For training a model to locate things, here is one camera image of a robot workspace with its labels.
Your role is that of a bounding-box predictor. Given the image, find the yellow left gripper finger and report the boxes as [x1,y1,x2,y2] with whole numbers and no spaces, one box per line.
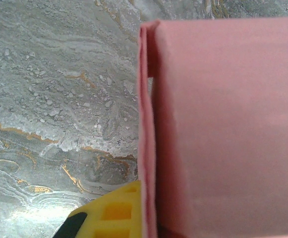
[58,180,142,238]

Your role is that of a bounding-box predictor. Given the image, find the pink paper box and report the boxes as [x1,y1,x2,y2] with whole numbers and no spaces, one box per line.
[136,17,288,238]

